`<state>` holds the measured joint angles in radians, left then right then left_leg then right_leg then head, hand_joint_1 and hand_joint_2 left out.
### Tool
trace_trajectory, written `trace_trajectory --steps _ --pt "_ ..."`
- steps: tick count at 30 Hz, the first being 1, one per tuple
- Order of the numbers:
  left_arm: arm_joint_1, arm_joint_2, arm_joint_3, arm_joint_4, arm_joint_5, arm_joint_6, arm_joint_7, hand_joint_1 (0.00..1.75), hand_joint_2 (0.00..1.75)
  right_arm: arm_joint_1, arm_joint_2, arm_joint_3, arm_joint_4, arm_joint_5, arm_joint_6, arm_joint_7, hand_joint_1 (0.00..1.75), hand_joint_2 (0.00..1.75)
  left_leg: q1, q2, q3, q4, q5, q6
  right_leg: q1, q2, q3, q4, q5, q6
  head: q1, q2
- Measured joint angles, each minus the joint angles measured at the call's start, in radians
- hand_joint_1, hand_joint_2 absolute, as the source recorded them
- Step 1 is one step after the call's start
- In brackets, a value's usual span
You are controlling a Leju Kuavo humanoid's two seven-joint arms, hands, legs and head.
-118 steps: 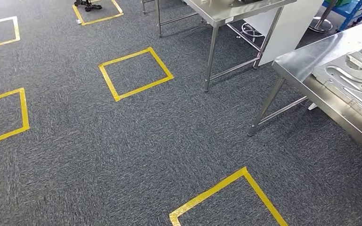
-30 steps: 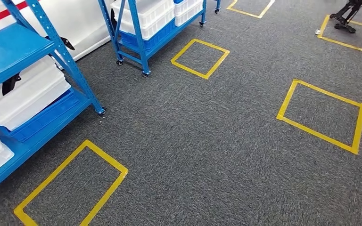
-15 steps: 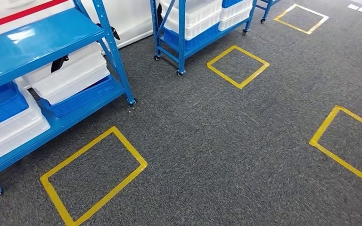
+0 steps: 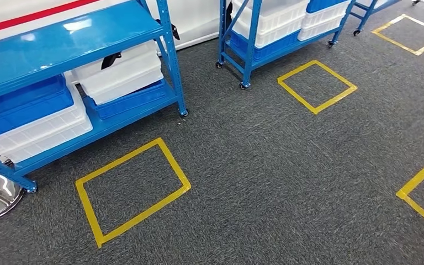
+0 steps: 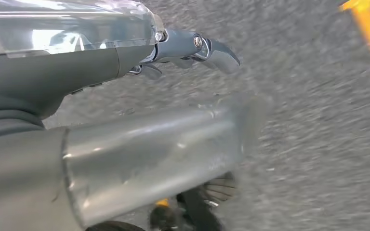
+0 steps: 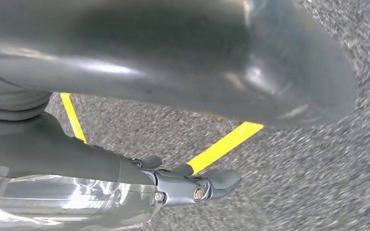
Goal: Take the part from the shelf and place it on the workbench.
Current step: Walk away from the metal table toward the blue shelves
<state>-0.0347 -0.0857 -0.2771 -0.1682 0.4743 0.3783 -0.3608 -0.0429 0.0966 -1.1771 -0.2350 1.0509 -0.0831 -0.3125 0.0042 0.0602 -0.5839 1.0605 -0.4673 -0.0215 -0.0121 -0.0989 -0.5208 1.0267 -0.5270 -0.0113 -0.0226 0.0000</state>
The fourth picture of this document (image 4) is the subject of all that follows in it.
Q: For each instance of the red barrier belt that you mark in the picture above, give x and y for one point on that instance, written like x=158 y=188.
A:
x=32 y=16

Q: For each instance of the black curved plastic part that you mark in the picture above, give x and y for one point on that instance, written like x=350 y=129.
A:
x=109 y=60

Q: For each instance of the blue metal shelf rack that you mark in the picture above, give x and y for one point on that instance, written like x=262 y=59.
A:
x=51 y=44
x=366 y=16
x=249 y=55

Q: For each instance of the white car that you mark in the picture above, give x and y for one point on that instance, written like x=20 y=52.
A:
x=193 y=18

